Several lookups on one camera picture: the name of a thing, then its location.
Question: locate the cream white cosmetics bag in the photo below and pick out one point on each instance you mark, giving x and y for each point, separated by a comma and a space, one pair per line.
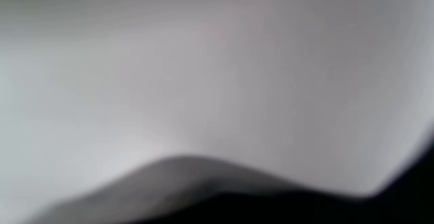
203, 64

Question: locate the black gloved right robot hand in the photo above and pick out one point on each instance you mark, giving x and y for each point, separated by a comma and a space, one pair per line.
305, 210

